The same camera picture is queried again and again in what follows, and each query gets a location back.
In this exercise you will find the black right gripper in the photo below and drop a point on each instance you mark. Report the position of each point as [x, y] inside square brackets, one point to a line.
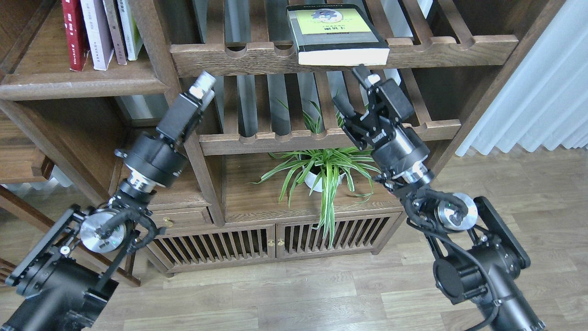
[398, 151]

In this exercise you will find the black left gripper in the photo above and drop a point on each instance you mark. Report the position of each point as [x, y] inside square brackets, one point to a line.
[155, 160]

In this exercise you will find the yellow and black thick book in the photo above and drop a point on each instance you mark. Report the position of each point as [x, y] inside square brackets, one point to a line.
[335, 35]

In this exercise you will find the pale lilac paperback book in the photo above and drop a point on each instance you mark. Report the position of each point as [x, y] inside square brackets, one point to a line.
[98, 32]

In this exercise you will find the red paperback book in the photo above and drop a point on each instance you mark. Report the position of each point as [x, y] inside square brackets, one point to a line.
[76, 36]

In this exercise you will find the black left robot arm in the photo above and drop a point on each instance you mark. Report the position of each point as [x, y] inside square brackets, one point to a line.
[66, 280]

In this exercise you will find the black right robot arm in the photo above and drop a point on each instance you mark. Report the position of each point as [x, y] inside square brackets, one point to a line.
[477, 257]

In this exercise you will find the white green upright book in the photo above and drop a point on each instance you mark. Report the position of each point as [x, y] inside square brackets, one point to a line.
[132, 37]

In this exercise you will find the white plant pot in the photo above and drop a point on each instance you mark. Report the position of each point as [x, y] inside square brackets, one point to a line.
[319, 179]

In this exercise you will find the dark wooden bookshelf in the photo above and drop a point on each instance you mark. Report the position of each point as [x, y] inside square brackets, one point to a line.
[462, 54]

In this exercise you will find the brown upright book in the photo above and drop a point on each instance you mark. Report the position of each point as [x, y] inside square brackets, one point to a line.
[113, 19]

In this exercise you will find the brass drawer knob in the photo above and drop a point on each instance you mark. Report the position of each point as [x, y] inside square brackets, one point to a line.
[167, 222]

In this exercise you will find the white curtain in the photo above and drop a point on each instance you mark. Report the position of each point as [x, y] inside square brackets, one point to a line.
[544, 103]

